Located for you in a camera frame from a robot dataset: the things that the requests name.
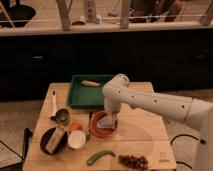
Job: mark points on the orange fruit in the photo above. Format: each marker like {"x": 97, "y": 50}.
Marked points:
{"x": 74, "y": 126}

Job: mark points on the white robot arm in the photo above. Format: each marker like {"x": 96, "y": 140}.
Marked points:
{"x": 196, "y": 114}

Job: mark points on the beige box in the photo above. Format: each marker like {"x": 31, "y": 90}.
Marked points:
{"x": 56, "y": 141}

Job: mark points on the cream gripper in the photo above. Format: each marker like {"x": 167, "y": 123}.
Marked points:
{"x": 111, "y": 117}

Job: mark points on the grey blue towel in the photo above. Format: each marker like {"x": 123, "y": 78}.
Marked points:
{"x": 102, "y": 123}

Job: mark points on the dark red grapes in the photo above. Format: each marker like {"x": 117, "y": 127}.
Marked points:
{"x": 130, "y": 161}

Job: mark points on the green plastic tray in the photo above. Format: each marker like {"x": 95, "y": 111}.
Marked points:
{"x": 87, "y": 97}

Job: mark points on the yellow corn cob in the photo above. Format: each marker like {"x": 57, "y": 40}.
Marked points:
{"x": 90, "y": 83}

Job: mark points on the metal cup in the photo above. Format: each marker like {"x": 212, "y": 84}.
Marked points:
{"x": 62, "y": 116}

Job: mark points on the red bowl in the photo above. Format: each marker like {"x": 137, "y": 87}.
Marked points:
{"x": 99, "y": 132}

